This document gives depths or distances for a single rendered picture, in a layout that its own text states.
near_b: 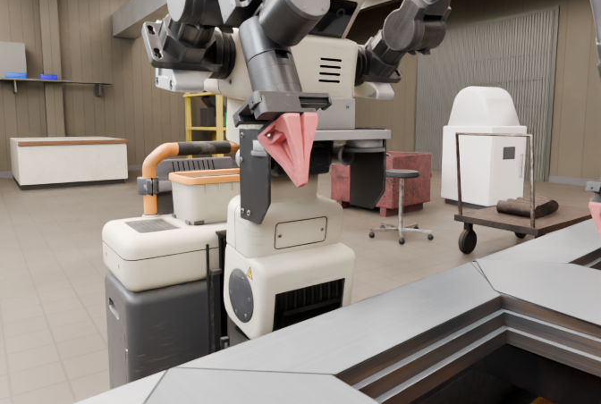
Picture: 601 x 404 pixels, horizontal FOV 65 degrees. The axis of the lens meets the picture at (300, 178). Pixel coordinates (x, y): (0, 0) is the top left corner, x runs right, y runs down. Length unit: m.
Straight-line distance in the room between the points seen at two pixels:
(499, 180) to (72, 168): 6.41
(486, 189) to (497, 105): 1.02
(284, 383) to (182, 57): 0.56
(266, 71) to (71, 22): 10.41
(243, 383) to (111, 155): 8.30
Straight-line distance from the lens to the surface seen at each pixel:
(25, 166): 8.46
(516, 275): 0.66
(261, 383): 0.38
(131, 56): 11.06
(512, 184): 6.24
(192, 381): 0.39
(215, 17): 0.72
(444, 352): 0.50
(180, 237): 1.10
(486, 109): 6.02
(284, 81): 0.54
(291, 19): 0.52
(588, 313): 0.58
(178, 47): 0.79
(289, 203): 0.93
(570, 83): 9.29
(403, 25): 0.96
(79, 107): 10.74
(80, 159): 8.54
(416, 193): 5.65
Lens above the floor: 1.06
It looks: 7 degrees down
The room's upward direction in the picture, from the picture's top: straight up
